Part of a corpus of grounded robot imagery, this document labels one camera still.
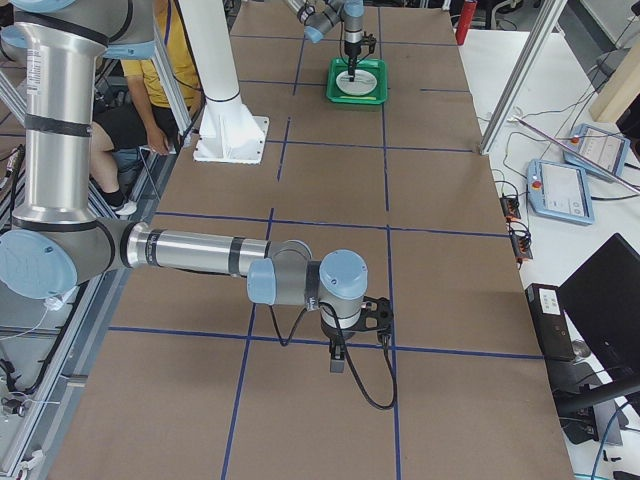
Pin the person in yellow shirt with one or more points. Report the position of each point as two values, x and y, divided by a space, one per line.
126 126

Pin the far blue teach pendant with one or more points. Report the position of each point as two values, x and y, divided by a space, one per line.
608 150

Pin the black monitor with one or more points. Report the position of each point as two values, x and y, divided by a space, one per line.
601 299

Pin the orange black adapter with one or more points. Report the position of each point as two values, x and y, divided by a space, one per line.
521 245
510 207

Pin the wooden board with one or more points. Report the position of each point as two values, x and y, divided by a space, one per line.
620 91

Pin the white fork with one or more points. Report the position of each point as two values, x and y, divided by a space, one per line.
358 79

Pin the black box computer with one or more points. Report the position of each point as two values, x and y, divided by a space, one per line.
549 321

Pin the green plastic tray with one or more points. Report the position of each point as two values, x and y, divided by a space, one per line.
376 66

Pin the near blue teach pendant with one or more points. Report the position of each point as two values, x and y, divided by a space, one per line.
560 191

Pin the blue teach pendant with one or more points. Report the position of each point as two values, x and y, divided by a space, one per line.
608 150
560 191

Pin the metal rod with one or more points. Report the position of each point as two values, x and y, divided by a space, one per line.
577 154

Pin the red fire extinguisher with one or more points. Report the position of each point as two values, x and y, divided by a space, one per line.
465 20

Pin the white plate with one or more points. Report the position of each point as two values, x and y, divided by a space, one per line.
354 89

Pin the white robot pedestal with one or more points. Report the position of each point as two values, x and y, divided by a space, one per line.
228 132

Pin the orange black adapter upper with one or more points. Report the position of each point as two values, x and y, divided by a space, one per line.
510 207

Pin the orange black adapter lower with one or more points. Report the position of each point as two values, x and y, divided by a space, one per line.
521 245

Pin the person's hand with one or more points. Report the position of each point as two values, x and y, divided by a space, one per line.
158 141

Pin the aluminium side frame rail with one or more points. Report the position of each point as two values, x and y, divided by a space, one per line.
50 352

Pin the aluminium frame post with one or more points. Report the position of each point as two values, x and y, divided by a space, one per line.
541 30

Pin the black gripper camera mount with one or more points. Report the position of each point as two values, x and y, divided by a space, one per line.
377 316

